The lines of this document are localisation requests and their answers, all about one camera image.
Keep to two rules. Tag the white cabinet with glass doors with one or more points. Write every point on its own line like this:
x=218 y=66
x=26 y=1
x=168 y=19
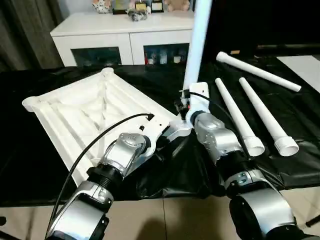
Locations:
x=105 y=32

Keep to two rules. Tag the beige plush teddy bear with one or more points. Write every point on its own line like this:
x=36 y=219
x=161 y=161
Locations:
x=176 y=5

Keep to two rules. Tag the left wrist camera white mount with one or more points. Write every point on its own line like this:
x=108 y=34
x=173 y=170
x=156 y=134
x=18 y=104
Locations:
x=155 y=127

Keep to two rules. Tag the black framed plaque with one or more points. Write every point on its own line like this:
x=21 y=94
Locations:
x=158 y=7
x=141 y=6
x=121 y=7

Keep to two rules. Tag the black mat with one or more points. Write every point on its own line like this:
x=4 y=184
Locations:
x=37 y=162

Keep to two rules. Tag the grey curtain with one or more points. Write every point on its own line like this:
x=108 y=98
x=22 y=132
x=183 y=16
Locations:
x=25 y=32

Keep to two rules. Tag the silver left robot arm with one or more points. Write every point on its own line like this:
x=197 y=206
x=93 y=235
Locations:
x=120 y=155

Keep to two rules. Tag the white plastic table top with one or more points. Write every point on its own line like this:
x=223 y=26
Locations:
x=82 y=117

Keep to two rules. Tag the white plastic table leg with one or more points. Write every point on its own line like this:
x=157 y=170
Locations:
x=235 y=112
x=257 y=71
x=197 y=45
x=265 y=115

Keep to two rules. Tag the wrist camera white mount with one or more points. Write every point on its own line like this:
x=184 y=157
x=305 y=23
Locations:
x=200 y=97
x=155 y=127

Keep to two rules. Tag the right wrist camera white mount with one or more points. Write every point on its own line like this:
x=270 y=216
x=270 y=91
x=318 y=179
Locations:
x=200 y=97

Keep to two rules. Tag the black box with yellow label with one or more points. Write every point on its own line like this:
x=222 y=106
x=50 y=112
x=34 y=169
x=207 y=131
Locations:
x=262 y=22

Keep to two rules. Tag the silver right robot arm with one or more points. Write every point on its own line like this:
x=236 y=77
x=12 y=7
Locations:
x=220 y=140

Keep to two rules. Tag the white spotted plush toy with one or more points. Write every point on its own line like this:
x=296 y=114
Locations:
x=101 y=5

